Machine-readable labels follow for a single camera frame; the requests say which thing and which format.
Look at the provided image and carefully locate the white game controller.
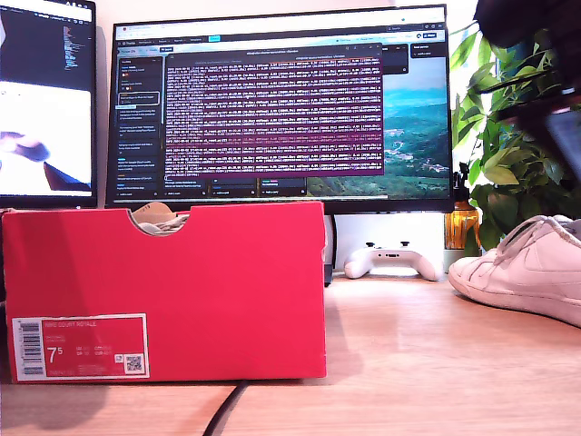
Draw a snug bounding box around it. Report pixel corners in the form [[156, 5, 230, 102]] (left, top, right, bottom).
[[343, 240, 445, 282]]

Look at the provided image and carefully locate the black table cable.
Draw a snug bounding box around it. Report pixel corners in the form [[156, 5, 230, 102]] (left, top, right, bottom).
[[202, 382, 249, 436]]

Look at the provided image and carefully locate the amber glass pump bottle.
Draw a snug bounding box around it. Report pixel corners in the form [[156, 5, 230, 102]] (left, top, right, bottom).
[[444, 162, 481, 251]]

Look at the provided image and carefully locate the green leafy houseplant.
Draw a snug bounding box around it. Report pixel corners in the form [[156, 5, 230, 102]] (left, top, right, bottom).
[[451, 20, 581, 254]]

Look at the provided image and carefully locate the narrow black computer monitor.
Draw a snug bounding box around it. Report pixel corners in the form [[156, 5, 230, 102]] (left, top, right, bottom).
[[0, 0, 99, 210]]

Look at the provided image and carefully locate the pale green pot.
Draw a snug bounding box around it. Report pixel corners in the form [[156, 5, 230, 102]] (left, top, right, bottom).
[[443, 247, 482, 265]]

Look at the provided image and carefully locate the wide black Huawei monitor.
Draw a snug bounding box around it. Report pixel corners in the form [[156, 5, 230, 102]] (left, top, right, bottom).
[[104, 4, 457, 214]]

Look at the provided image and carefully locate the white leather sneaker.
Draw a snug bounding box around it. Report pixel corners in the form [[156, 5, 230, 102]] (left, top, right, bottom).
[[448, 213, 581, 329], [135, 213, 190, 238]]

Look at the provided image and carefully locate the red Nike shoebox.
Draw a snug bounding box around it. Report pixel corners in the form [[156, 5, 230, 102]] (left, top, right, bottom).
[[0, 201, 328, 385]]

